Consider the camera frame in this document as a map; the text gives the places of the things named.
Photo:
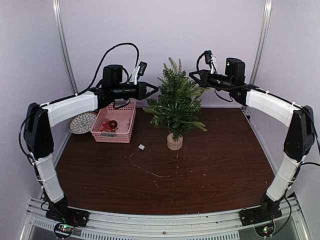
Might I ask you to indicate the red ball ornament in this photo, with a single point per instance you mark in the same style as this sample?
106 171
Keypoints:
113 124

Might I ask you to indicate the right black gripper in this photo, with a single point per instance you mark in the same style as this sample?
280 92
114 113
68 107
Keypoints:
204 81

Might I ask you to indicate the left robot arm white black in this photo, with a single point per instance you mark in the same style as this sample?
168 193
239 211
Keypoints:
36 132

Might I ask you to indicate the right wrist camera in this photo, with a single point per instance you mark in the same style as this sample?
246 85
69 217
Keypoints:
210 60

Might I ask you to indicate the left aluminium corner post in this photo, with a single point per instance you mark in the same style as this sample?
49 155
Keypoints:
63 43

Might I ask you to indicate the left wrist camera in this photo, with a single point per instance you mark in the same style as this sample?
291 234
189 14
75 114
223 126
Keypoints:
138 72

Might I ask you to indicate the blue white patterned plate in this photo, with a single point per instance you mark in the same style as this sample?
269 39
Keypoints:
83 123

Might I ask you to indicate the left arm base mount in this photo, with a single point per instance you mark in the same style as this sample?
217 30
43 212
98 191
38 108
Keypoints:
67 221

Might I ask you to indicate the gold star ornament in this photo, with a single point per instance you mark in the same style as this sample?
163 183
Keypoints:
107 128

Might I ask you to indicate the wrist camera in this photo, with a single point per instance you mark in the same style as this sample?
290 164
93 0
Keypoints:
138 72
210 60

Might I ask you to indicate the pink plastic basket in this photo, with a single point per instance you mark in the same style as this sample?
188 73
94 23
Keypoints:
125 117

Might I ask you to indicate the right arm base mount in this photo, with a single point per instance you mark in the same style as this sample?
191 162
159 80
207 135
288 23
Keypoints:
260 217

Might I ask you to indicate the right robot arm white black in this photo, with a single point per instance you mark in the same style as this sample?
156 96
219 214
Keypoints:
298 119

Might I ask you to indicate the aluminium front rail frame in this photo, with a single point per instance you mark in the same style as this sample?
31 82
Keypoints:
224 225

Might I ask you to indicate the small green christmas tree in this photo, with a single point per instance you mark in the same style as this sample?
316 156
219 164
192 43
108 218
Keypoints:
178 105

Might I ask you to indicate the aluminium corner post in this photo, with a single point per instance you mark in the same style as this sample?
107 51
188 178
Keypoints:
264 30
63 43

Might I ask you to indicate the right aluminium corner post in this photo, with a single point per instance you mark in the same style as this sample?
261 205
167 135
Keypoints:
264 30

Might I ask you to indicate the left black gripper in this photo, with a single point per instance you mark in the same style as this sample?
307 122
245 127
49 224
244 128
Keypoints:
141 94

